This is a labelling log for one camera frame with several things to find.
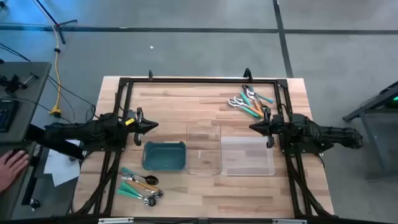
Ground white paper sheets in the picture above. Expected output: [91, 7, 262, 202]
[43, 139, 82, 187]

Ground black floor beam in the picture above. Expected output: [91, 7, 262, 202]
[24, 123, 87, 161]

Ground teal handled spoon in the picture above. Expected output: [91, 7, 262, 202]
[228, 98, 261, 119]

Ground black tripod stand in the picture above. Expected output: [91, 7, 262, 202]
[30, 0, 78, 45]

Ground black desk clamp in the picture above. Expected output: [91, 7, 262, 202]
[0, 72, 40, 94]

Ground frosted white plastic bin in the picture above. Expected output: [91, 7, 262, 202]
[220, 136, 276, 177]

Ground black aluminium table frame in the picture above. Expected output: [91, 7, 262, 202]
[73, 76, 336, 218]

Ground black floor cable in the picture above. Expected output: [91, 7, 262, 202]
[0, 42, 31, 62]
[46, 74, 98, 124]

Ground grey desk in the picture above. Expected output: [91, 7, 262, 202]
[0, 61, 53, 144]

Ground teal plastic bin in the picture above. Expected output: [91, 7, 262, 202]
[142, 140, 187, 172]

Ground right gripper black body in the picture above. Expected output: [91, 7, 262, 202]
[265, 105, 282, 149]

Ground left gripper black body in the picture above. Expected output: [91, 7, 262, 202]
[124, 106, 144, 147]

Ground person's hand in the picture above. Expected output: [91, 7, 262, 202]
[0, 150, 30, 192]

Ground black front crossbar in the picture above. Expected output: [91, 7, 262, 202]
[0, 213, 398, 224]

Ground silver bracket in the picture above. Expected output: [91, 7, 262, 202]
[272, 218, 308, 224]
[98, 217, 134, 224]

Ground yellow extension cable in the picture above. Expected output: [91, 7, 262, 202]
[50, 24, 63, 118]

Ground dark grey side table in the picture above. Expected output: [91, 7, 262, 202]
[0, 141, 40, 220]

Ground clear plastic bin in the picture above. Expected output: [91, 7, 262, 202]
[185, 121, 223, 176]

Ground teal-handled silver spoon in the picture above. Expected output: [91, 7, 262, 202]
[116, 189, 157, 208]

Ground dark grey cart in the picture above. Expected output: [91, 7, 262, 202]
[341, 80, 398, 182]

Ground black keyboard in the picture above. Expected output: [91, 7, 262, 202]
[0, 99, 19, 134]

